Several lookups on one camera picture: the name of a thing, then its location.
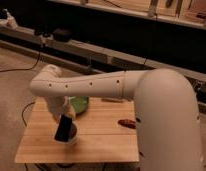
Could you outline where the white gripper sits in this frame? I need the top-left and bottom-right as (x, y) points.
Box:
(45, 97), (76, 121)

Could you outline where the black eraser block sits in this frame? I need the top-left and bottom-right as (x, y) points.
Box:
(54, 115), (72, 142)

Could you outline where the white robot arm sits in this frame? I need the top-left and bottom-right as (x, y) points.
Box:
(30, 65), (204, 171)

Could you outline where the white ceramic cup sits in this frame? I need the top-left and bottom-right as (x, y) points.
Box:
(63, 123), (77, 143)

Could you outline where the green bowl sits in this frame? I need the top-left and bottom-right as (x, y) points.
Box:
(68, 96), (89, 115)

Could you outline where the wooden table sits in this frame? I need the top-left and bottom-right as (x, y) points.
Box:
(15, 98), (139, 163)

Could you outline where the white rectangular box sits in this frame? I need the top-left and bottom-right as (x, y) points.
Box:
(101, 98), (124, 103)

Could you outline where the brown oblong snack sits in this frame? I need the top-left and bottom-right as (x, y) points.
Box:
(118, 119), (136, 129)

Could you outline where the black power adapter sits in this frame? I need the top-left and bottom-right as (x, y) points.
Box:
(53, 28), (71, 42)

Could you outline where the white crumpled cloth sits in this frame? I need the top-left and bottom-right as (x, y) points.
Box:
(0, 9), (18, 29)

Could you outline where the black cable on floor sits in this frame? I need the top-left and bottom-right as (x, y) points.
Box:
(0, 46), (42, 75)

